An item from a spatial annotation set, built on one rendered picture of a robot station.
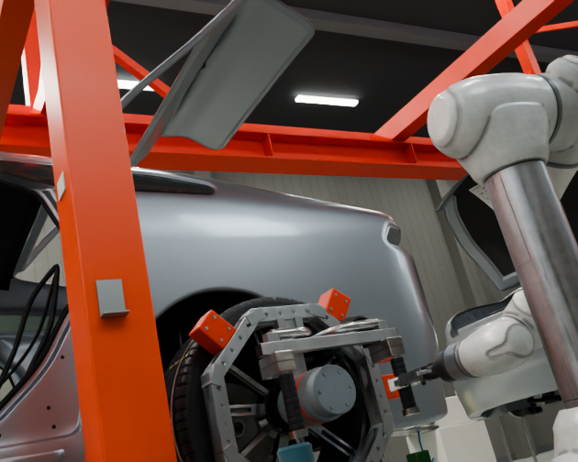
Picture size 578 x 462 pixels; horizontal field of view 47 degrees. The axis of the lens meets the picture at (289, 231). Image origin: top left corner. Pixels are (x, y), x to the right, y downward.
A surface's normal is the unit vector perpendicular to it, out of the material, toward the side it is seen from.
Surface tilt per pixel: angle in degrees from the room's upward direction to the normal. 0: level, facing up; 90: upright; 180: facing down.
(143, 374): 90
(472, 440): 90
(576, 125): 141
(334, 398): 90
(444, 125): 82
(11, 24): 180
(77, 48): 90
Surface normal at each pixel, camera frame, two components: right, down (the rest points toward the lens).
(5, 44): 0.22, 0.92
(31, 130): 0.47, -0.40
